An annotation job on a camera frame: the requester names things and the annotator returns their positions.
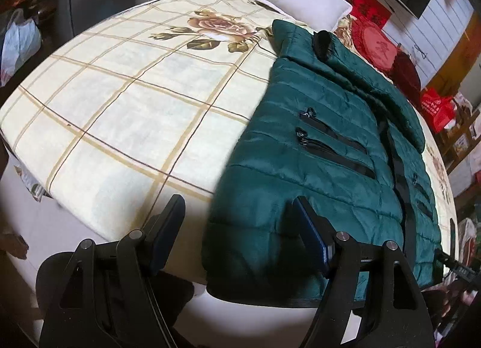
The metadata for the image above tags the dark red velvet cushion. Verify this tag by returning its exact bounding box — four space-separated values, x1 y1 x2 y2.
391 49 423 108

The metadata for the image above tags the red heart cushion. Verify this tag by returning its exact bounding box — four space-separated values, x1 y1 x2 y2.
351 17 399 78

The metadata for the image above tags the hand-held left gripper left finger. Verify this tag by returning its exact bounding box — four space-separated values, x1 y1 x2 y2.
39 194 196 348

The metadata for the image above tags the red shopping bag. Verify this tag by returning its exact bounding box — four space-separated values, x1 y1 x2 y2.
420 88 456 134

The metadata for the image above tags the bed with floral checked sheet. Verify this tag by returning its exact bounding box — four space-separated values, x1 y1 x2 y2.
0 0 461 296

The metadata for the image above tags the green puffer jacket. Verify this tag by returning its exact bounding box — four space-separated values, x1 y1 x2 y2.
201 19 443 309

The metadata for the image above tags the white plastic bag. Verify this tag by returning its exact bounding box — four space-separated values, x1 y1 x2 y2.
0 10 42 85

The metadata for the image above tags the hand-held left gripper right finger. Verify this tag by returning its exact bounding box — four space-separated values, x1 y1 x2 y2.
292 197 433 348

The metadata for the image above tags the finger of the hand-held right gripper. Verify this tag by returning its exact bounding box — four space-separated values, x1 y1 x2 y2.
435 251 461 271

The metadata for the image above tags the wooden rack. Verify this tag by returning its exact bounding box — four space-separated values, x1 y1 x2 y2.
443 96 481 168

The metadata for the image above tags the wire wall hanger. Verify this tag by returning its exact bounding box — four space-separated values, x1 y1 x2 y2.
409 42 431 61

